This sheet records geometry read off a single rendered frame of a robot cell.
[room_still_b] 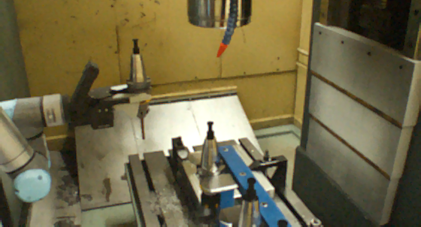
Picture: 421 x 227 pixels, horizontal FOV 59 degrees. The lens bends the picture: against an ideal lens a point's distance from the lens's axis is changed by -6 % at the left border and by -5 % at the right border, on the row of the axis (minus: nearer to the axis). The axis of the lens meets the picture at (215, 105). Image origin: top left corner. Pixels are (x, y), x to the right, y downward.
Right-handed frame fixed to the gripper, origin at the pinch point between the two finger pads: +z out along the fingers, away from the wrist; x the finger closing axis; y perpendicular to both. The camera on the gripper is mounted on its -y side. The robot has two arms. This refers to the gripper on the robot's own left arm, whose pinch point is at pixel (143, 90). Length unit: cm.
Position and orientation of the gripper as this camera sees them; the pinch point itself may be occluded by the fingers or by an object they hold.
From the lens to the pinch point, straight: 99.0
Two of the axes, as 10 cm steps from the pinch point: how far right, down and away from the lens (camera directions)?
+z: 9.5, -1.3, 2.8
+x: 3.1, 3.8, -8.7
